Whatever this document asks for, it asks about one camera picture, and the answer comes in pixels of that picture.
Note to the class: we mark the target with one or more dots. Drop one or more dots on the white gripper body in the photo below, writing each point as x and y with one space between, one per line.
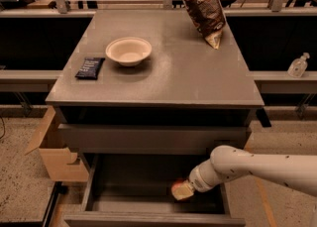
197 177

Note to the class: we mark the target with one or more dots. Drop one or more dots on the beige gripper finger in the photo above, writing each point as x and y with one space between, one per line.
184 191

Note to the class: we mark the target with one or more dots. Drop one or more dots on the red apple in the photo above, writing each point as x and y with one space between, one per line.
177 183

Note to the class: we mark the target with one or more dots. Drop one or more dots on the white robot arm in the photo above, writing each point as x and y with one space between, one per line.
226 163

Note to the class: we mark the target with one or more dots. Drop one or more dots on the open grey middle drawer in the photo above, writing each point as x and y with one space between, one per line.
135 191

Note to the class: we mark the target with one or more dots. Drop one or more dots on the grey drawer cabinet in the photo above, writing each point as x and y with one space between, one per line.
183 82

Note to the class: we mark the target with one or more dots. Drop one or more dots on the grey top drawer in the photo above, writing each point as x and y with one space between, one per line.
150 140

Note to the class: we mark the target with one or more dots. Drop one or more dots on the cardboard box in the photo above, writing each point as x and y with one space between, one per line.
61 163

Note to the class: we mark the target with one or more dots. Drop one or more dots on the clear sanitizer bottle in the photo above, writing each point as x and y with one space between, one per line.
298 66

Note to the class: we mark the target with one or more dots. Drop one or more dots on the white paper bowl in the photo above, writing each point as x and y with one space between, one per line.
129 51

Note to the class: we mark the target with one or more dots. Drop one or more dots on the dark blue snack packet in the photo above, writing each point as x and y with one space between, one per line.
90 68

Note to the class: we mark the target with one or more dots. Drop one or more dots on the brown chip bag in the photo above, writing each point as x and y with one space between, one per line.
208 18

